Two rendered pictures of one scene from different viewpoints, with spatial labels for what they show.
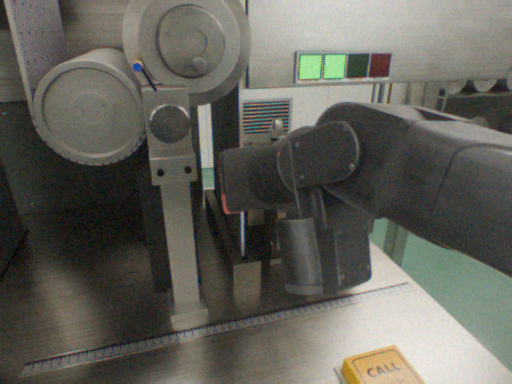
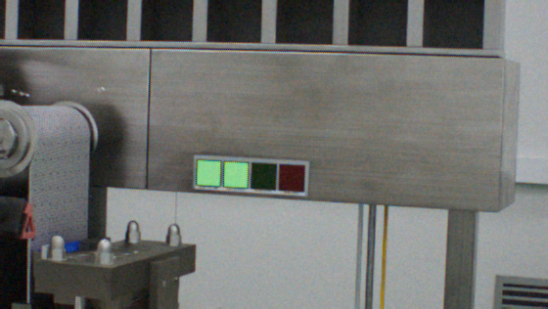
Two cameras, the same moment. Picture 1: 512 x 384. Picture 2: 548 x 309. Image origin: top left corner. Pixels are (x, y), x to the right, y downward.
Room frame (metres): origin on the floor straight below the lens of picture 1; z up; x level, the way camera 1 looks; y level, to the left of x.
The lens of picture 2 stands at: (-1.09, -1.62, 1.35)
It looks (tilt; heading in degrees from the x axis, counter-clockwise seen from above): 3 degrees down; 35
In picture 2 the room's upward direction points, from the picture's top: 2 degrees clockwise
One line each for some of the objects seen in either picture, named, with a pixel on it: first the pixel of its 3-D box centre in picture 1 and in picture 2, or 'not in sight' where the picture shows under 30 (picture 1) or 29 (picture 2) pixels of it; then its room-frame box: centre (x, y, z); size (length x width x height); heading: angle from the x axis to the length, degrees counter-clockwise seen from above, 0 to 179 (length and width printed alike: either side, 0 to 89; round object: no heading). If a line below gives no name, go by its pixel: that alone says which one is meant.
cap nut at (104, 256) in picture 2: not in sight; (105, 250); (0.50, -0.14, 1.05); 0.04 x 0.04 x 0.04
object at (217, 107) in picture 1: (224, 124); (60, 204); (0.57, 0.05, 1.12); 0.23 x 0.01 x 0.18; 16
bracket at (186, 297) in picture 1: (177, 213); not in sight; (0.39, 0.10, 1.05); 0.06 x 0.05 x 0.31; 16
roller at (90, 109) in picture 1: (103, 96); not in sight; (0.52, 0.22, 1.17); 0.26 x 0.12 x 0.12; 16
